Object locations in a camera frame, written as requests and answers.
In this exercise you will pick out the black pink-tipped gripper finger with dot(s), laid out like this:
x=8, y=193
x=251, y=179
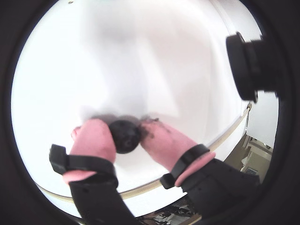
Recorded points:
x=168, y=145
x=93, y=140

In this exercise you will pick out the dark blueberry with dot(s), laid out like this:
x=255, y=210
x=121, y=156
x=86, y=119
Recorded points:
x=125, y=136

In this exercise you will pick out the white paper sheet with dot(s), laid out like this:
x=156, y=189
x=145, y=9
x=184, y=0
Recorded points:
x=93, y=70

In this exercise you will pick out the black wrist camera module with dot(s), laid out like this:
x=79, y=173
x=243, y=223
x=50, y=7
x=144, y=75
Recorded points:
x=243, y=68

